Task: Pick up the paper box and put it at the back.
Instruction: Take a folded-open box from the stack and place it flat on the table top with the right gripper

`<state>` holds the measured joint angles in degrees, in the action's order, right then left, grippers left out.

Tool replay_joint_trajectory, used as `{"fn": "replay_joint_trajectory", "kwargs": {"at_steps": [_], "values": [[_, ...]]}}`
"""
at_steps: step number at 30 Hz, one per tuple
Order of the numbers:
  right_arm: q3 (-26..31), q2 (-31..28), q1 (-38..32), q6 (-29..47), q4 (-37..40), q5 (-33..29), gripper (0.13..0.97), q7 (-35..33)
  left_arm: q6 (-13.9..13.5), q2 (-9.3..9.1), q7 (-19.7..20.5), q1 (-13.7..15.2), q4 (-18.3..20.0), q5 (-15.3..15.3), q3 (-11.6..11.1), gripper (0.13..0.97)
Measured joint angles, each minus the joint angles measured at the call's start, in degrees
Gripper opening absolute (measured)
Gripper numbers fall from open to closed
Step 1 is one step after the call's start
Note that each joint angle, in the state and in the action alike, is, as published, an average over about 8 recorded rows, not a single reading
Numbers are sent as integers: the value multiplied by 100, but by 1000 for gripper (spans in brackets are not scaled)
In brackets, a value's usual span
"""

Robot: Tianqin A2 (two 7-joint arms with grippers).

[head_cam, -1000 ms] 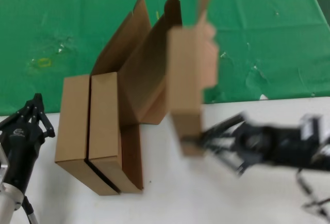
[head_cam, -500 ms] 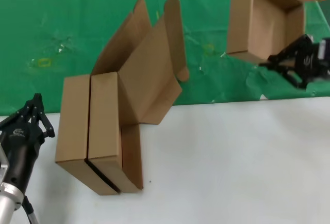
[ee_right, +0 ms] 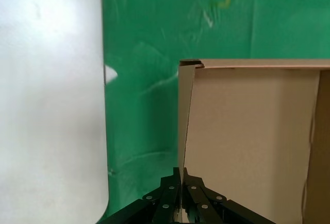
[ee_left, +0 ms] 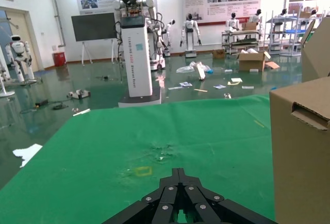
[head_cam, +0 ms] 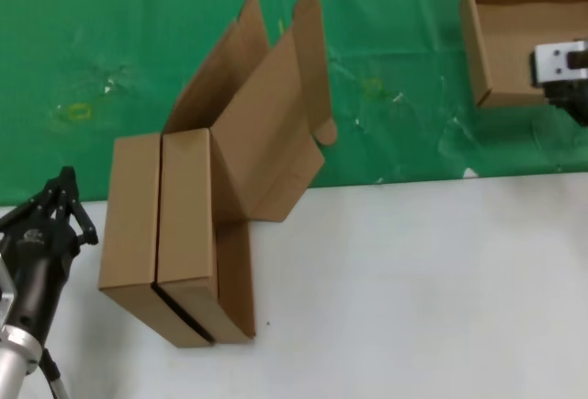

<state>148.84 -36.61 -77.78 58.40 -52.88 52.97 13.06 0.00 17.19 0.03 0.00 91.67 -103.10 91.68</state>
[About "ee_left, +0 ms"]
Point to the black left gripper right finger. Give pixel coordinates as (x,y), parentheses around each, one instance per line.
(198,198)

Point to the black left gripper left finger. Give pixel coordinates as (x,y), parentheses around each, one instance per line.
(165,198)

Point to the open brown cardboard box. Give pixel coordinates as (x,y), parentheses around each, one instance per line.
(299,144)

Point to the upright small white brown box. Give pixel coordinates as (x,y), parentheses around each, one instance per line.
(200,71)

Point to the green table cloth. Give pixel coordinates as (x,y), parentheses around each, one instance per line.
(103,144)

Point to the clear plastic bag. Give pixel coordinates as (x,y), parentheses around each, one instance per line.
(187,68)

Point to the grey device on floor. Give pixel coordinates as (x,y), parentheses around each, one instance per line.
(78,94)

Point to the white tower robot with arms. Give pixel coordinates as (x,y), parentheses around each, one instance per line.
(136,61)

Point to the small brown carton on floor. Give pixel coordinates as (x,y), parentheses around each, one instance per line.
(218,54)

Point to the large open carton on floor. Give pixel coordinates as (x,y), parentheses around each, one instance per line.
(251,62)

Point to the white paper sheet on floor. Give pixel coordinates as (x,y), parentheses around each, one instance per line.
(25,153)

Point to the metal work cart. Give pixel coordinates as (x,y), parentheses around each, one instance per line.
(239,40)

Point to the small white humanoid robot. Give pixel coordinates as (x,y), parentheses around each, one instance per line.
(168,31)

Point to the white humanoid robot on base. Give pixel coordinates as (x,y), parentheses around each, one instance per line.
(190,31)

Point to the red bin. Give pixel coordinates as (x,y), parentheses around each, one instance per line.
(59,58)

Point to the white humanoid robot black head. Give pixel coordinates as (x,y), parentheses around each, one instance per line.
(313,13)
(281,15)
(255,17)
(232,22)

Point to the brown carton on cart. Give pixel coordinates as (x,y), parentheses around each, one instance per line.
(249,26)

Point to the white shelf rack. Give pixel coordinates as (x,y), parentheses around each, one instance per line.
(286,35)

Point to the dark display screen on stand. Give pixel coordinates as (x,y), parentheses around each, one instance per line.
(92,26)

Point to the white round stand base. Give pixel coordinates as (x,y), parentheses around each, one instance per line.
(6,93)

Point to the white humanoid robot orange joints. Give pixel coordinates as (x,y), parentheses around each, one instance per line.
(19,53)

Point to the beige door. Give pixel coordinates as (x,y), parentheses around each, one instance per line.
(23,43)

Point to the wall poster with robot photo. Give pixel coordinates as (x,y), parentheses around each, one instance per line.
(103,2)

